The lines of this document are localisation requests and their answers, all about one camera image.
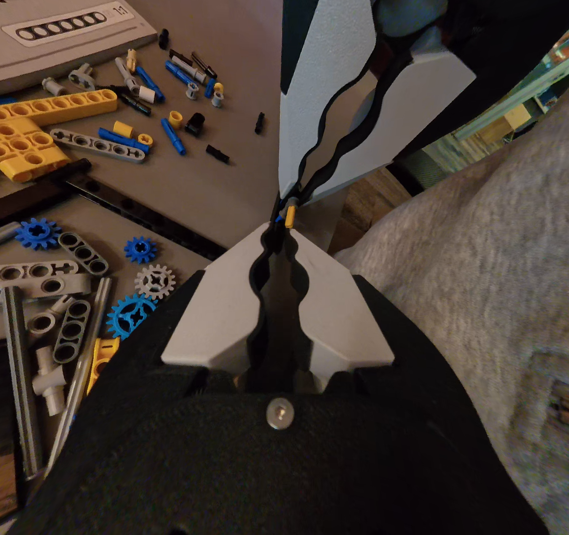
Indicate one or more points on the small black lego assembly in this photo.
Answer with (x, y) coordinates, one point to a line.
(290, 217)

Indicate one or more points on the light grey thick liftarm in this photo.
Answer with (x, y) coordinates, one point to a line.
(78, 282)

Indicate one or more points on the dark grey three-hole liftarm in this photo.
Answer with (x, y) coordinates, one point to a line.
(91, 260)
(75, 319)

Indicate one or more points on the light grey thin five-hole liftarm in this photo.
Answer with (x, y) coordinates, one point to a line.
(71, 139)

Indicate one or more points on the grey lego axle pin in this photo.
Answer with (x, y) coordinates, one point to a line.
(124, 72)

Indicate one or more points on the dark grey long axle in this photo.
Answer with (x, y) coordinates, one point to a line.
(20, 388)

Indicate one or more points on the white lego bush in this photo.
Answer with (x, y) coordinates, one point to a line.
(146, 94)

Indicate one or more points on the grey lego gear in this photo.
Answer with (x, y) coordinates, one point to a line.
(143, 289)

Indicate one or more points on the grey and black long pin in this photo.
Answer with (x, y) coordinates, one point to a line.
(189, 68)

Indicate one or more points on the grey lego axle connector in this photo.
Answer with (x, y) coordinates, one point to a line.
(55, 310)

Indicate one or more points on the grey lego lever piece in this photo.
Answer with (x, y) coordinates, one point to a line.
(84, 70)

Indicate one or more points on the white lego cross connector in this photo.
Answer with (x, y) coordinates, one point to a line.
(46, 381)

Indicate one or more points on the yellow long lego beam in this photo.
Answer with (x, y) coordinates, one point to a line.
(66, 114)

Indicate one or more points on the short blue lego pin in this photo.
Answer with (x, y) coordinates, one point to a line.
(210, 88)

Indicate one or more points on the yellow lego piece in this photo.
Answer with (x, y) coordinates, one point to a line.
(95, 370)

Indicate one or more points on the black long lego pin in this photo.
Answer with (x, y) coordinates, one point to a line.
(135, 102)

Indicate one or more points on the large blue lego gear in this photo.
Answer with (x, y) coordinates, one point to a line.
(116, 321)

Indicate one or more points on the black lego connector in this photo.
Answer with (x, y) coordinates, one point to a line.
(194, 124)

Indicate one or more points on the small blue lego gear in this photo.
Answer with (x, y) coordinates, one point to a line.
(133, 254)
(24, 234)

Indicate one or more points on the grey sweatpants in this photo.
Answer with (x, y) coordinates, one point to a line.
(466, 254)

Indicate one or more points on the thin black lego axle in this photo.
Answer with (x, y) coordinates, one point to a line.
(204, 64)

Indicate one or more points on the tan lego pin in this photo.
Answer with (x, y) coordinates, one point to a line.
(131, 60)

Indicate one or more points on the grey lego bush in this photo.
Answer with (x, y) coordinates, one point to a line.
(216, 100)
(192, 90)

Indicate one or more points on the black long lego beam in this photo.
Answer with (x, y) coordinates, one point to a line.
(155, 228)

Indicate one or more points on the yellow cross-hole lego bush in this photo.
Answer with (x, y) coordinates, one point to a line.
(149, 142)

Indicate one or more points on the black lego bar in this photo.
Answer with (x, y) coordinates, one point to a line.
(44, 188)

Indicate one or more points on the silver long axle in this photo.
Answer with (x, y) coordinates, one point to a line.
(81, 366)

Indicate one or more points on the grey lego pin connector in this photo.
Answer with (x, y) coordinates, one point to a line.
(54, 86)

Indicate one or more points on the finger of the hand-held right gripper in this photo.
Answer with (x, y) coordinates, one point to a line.
(413, 99)
(329, 45)

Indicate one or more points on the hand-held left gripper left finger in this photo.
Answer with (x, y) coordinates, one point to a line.
(209, 312)

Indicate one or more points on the yellow angled lego beam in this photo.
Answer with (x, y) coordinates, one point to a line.
(53, 152)

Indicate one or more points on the blue long axle pin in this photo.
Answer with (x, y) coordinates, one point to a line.
(133, 144)

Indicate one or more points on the light grey thin slotted liftarm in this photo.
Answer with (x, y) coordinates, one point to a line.
(25, 271)

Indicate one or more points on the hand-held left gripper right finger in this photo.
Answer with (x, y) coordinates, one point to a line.
(342, 317)

